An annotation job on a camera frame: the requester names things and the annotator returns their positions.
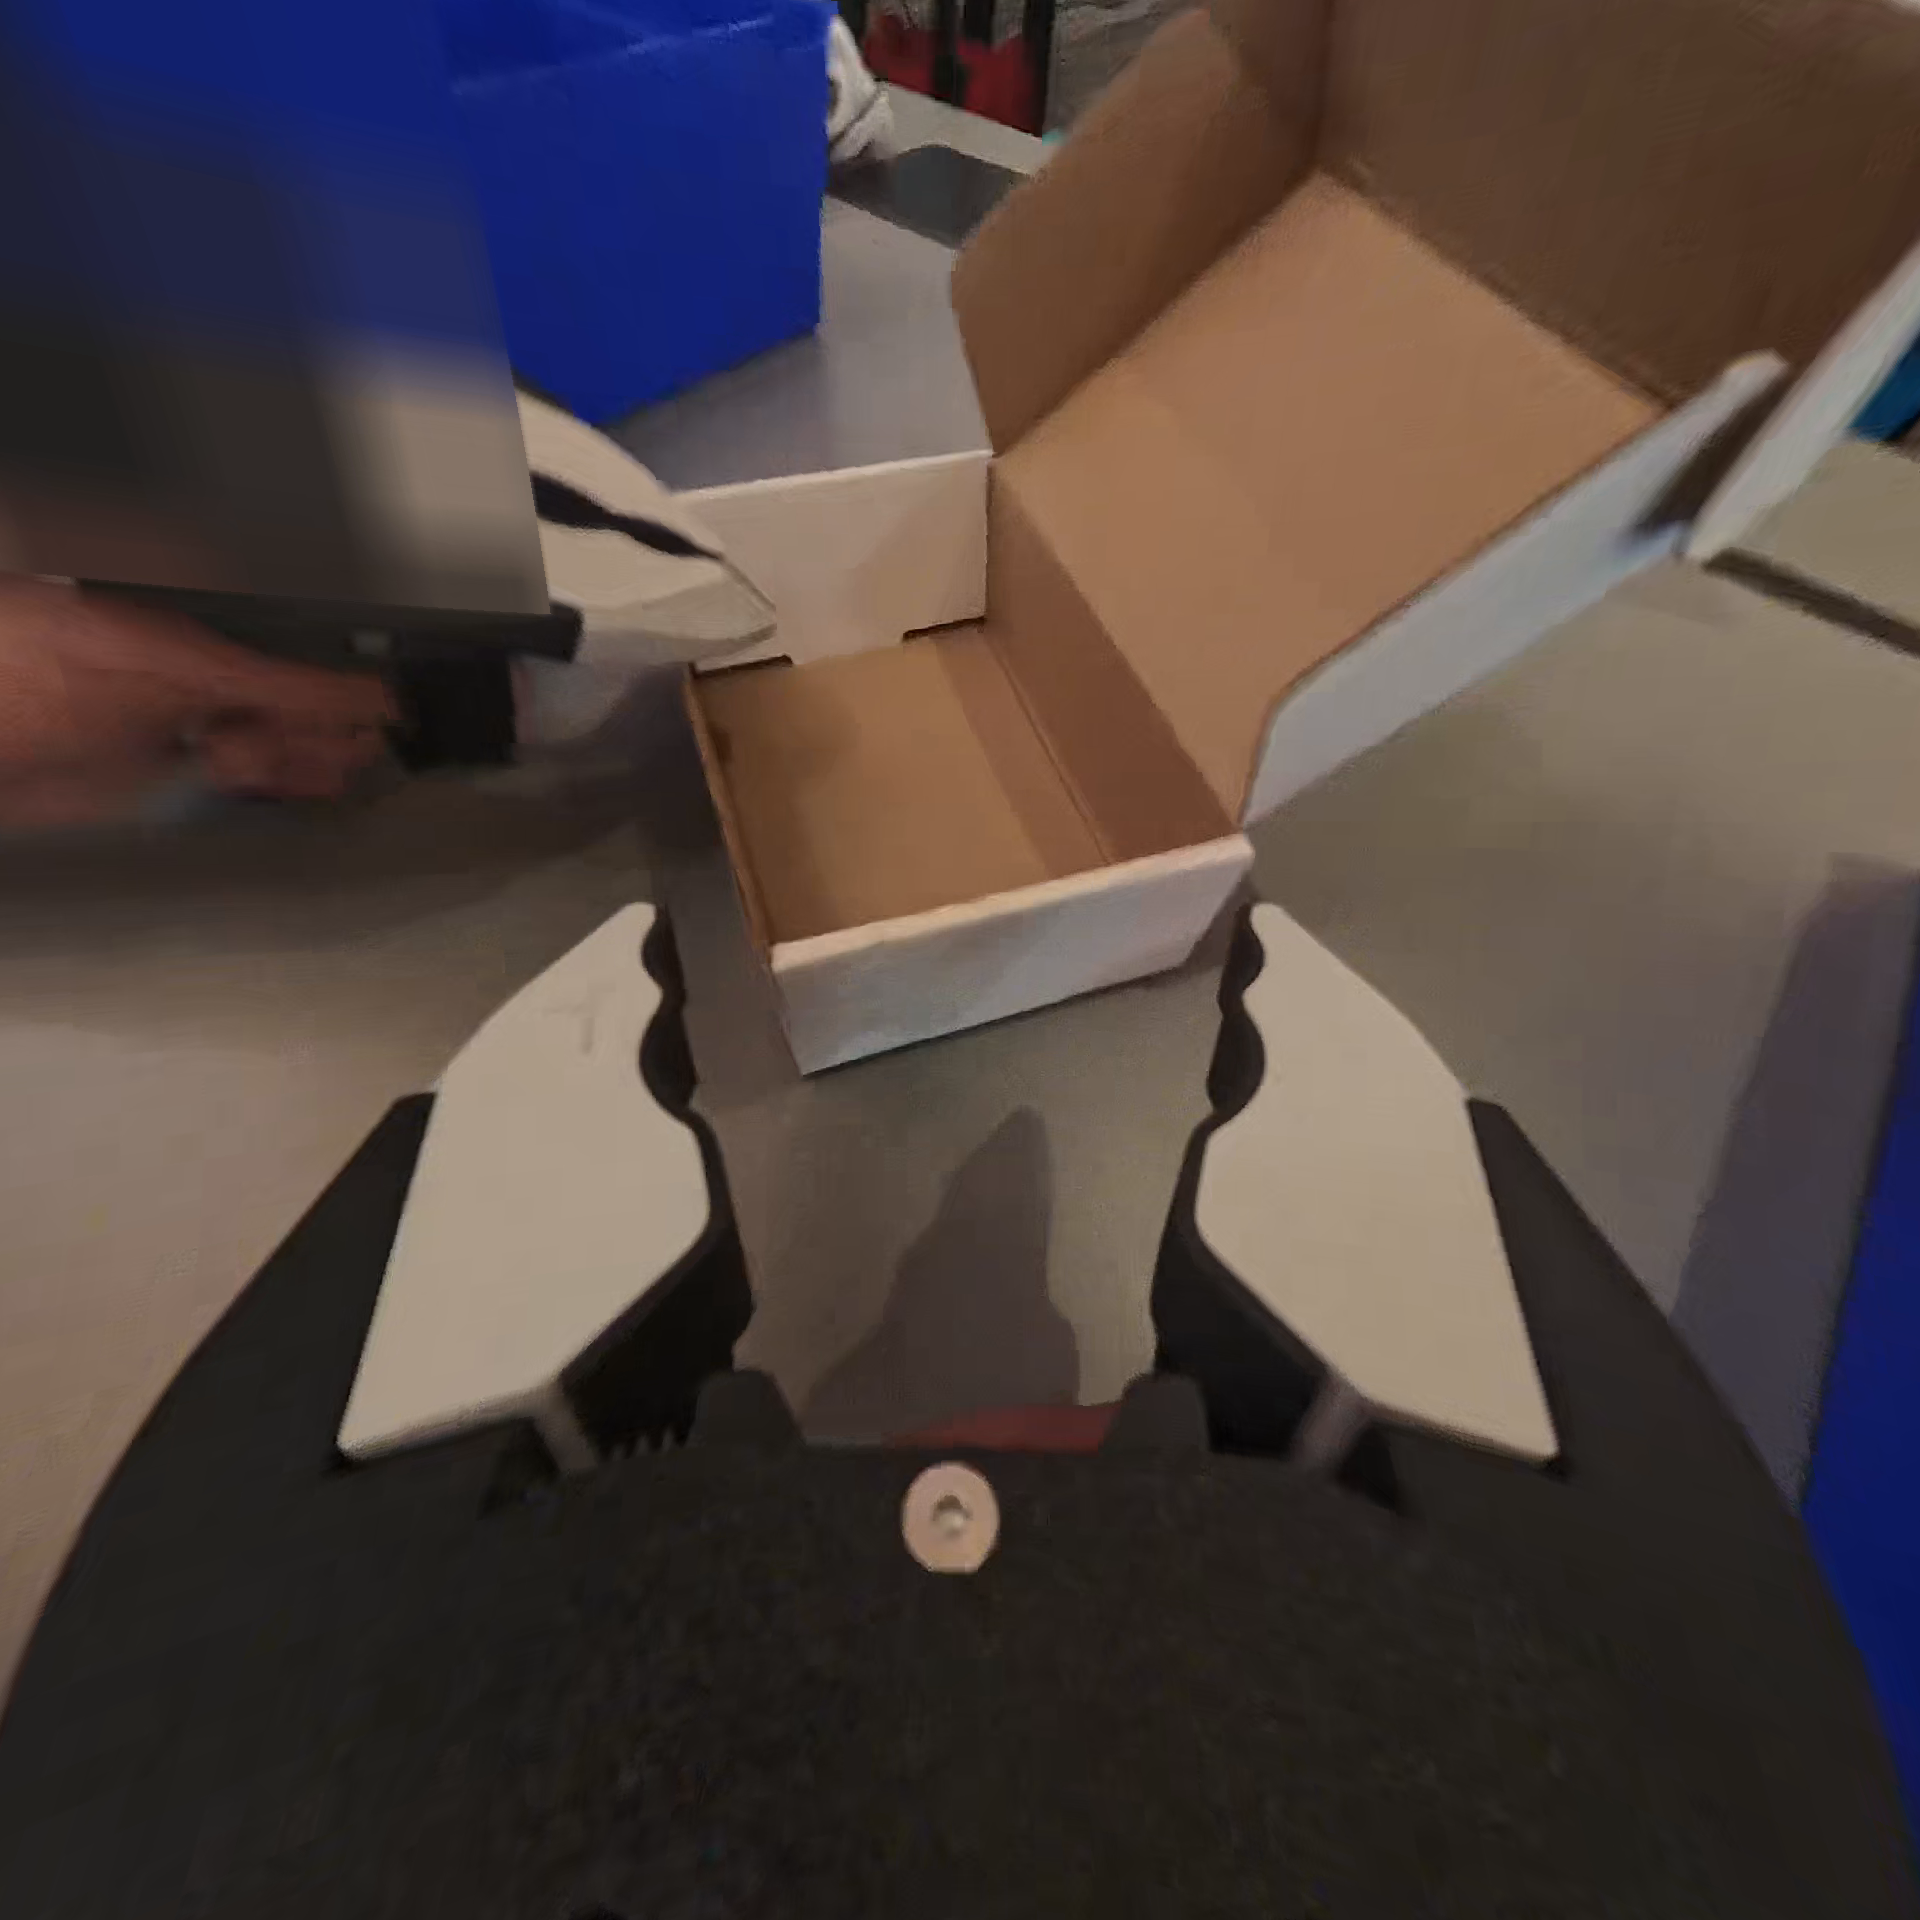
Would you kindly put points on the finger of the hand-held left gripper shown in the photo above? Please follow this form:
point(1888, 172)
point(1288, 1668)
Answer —
point(616, 470)
point(661, 600)

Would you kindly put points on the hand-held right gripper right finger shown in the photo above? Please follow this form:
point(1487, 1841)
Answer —
point(1363, 1213)

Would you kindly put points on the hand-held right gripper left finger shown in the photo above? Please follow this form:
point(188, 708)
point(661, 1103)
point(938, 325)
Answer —
point(528, 1199)

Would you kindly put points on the blue plastic bin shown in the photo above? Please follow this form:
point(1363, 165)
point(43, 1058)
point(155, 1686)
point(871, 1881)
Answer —
point(1874, 1349)
point(674, 227)

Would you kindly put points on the white cardboard box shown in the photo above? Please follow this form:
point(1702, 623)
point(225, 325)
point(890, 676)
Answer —
point(899, 778)

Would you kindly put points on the person's left hand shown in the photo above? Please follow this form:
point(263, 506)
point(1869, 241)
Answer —
point(151, 722)

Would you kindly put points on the red object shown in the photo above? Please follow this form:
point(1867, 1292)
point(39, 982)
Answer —
point(994, 65)

